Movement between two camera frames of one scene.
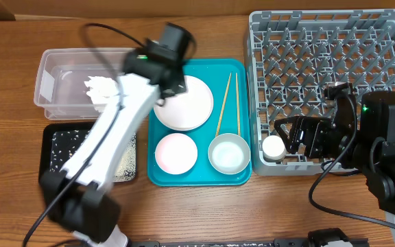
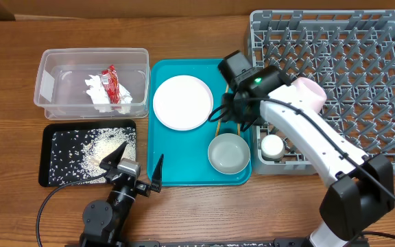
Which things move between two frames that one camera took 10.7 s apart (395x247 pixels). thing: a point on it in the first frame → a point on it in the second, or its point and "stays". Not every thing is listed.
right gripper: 315,126 → 230,116
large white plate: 188,110 stays
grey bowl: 229,154 stays
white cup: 273,148 stays
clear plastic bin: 60,88 stays
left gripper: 179,81 → 145,188
